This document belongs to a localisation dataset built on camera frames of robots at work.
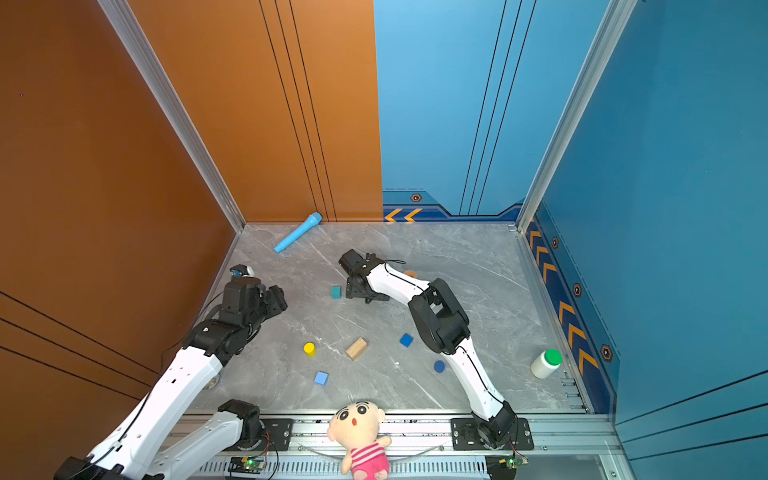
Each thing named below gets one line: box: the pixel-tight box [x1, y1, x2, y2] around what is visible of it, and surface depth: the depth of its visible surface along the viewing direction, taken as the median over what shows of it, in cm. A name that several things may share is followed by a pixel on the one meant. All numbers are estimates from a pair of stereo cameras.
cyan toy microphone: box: [273, 212, 323, 253], surface depth 118 cm
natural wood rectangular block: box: [345, 337, 368, 361], surface depth 87 cm
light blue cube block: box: [314, 371, 329, 386], surface depth 83 cm
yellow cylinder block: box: [303, 342, 317, 357], surface depth 87 cm
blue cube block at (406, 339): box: [399, 333, 415, 348], surface depth 91 cm
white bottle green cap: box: [530, 349, 563, 379], surface depth 79 cm
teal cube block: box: [331, 286, 343, 300], surface depth 101 cm
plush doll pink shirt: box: [327, 400, 392, 480], surface depth 69 cm
